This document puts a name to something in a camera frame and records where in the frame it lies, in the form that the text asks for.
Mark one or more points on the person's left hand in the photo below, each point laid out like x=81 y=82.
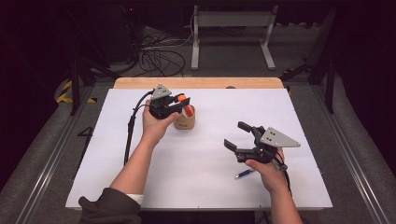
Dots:
x=155 y=127

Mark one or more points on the blue pen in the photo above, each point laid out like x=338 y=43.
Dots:
x=244 y=173

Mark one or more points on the person's right hand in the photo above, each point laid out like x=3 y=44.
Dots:
x=267 y=172

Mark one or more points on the dark green sleeve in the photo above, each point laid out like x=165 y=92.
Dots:
x=109 y=207

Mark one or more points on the black metal stand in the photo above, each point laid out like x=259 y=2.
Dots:
x=74 y=84
x=329 y=84

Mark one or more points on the orange pink highlighter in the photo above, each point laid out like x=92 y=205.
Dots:
x=186 y=107

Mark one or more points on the yellow black striped tape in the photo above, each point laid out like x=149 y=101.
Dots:
x=63 y=95

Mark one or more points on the aluminium rail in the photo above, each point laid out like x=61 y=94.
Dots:
x=351 y=161
x=46 y=168

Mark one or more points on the white metal stand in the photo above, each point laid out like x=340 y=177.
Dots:
x=233 y=19

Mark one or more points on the tan bear pen holder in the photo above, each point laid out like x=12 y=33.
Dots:
x=185 y=123

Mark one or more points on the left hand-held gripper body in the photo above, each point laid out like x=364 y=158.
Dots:
x=160 y=104

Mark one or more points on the black equipment box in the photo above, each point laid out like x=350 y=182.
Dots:
x=121 y=34

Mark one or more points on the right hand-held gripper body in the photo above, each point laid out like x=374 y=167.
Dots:
x=274 y=138

